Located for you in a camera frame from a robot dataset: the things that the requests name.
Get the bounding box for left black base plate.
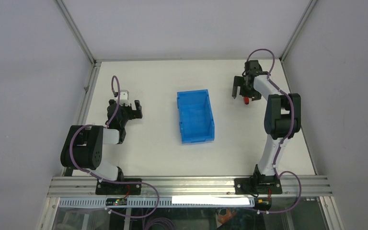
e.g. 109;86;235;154
95;178;142;196

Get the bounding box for aluminium rail frame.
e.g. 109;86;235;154
47;175;333;197

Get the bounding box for blue plastic bin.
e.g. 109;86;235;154
176;89;215;144

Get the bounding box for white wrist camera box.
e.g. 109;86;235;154
116;90;131;107

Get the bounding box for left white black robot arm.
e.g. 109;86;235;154
60;99;143;195

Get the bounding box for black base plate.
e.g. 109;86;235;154
95;178;142;196
234;177;283;196

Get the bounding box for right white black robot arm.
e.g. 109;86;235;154
231;60;301;194

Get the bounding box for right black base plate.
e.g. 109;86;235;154
234;177;283;196

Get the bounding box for white slotted cable duct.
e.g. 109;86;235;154
59;195;254;209

